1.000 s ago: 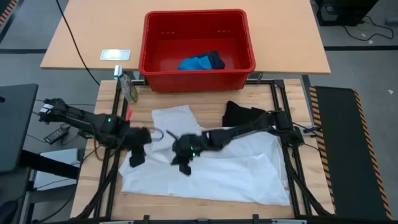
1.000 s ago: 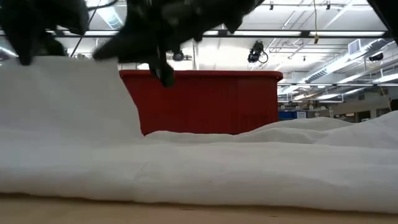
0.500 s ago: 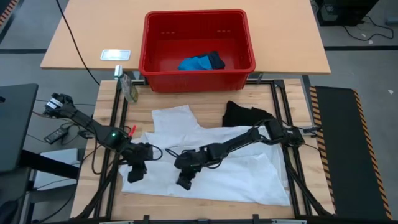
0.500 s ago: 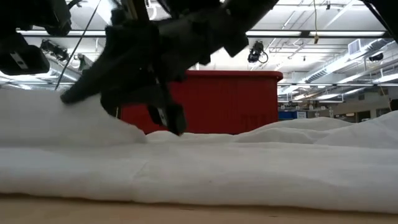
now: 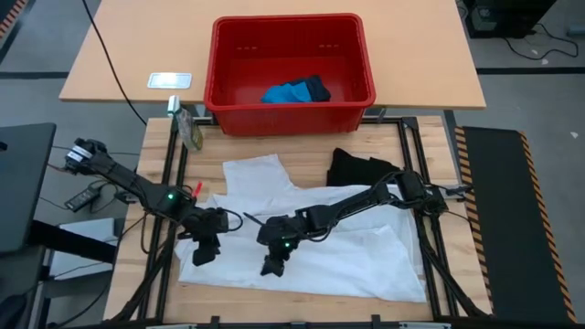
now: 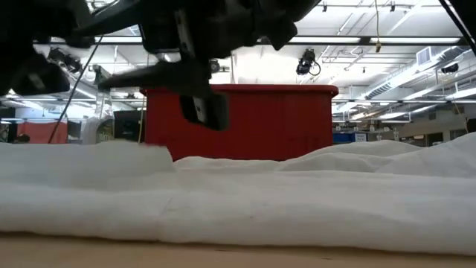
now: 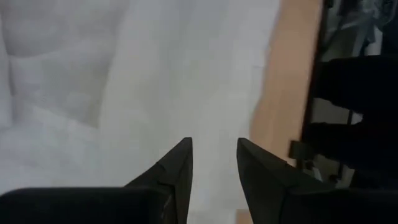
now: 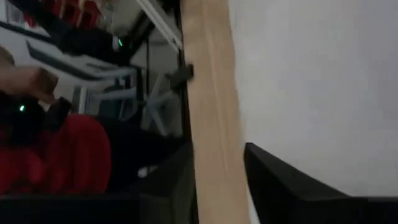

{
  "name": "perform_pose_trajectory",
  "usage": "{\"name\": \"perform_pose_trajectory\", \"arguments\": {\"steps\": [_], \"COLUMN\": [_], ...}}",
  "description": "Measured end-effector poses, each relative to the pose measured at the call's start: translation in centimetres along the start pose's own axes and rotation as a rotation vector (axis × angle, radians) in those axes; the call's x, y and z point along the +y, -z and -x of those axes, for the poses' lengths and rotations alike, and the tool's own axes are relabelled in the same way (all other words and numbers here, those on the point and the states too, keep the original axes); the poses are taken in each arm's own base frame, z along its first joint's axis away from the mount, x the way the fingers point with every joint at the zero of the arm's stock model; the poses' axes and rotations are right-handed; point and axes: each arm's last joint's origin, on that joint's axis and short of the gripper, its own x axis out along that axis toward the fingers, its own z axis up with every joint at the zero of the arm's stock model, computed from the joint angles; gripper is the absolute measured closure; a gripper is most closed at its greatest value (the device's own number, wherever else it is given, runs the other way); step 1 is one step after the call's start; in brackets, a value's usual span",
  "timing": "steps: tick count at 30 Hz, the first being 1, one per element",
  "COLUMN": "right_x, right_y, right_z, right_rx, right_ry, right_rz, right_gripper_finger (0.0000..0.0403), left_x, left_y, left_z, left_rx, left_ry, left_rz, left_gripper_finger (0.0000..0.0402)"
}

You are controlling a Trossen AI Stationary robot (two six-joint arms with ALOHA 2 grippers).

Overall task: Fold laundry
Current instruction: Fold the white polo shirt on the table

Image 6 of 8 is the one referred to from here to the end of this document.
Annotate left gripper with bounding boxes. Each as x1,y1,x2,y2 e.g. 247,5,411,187
0,48,71,96

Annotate black ceiling camera with cable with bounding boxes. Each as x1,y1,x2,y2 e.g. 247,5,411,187
295,47,322,77

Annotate thin yellow background cable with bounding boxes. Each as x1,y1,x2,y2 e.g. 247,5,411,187
453,102,470,137

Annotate cleaner spray bottle green label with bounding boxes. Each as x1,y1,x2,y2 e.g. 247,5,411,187
81,64,116,145

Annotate black ceiling light cluster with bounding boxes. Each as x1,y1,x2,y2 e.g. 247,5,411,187
46,46,84,74

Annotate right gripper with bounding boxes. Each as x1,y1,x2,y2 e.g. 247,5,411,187
98,0,298,133

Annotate hanging yellow cable plug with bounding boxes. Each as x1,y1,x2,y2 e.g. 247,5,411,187
373,0,382,54

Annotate black background monitor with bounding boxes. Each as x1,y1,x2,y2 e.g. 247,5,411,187
113,109,144,143

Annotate red cloth partition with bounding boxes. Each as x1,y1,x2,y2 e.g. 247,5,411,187
16,121,69,145

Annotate white t-shirt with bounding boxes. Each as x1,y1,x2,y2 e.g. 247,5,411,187
0,131,476,257

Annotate long black cable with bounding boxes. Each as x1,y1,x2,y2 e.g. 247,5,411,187
47,34,106,145

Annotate blue bin white label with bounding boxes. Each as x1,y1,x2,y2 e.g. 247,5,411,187
332,132,369,144

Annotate red plastic laundry basket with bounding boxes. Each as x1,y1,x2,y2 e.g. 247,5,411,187
139,83,340,162

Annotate black overhead frame crossbar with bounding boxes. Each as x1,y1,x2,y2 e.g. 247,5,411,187
33,34,476,47

